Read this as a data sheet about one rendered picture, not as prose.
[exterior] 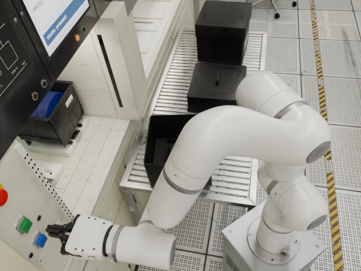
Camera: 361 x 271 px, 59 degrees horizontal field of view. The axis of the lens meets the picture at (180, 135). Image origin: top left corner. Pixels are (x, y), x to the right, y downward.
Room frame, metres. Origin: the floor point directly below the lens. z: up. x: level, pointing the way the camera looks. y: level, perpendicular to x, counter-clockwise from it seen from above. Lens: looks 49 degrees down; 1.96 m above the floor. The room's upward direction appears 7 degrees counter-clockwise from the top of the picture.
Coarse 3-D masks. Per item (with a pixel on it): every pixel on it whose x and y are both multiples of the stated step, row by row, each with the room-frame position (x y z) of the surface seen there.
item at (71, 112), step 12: (60, 84) 1.11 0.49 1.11; (72, 96) 1.06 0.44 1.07; (60, 108) 0.97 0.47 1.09; (72, 108) 1.03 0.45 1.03; (36, 120) 0.90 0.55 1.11; (48, 120) 0.89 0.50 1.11; (60, 120) 0.94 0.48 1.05; (72, 120) 1.00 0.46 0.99; (24, 132) 0.94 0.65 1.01; (36, 132) 0.92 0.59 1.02; (48, 132) 0.90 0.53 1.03; (60, 132) 0.91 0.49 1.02; (72, 132) 0.97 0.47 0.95; (72, 144) 0.94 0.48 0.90
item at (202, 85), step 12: (204, 72) 1.38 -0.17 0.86; (216, 72) 1.36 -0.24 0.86; (228, 72) 1.35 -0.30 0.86; (240, 72) 1.34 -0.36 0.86; (192, 84) 1.29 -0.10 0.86; (204, 84) 1.28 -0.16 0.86; (216, 84) 1.26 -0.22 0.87; (228, 84) 1.25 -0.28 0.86; (192, 96) 1.20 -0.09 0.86; (204, 96) 1.19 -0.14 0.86; (216, 96) 1.17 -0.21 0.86; (228, 96) 1.16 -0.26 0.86; (192, 108) 1.19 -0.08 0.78; (204, 108) 1.17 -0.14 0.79
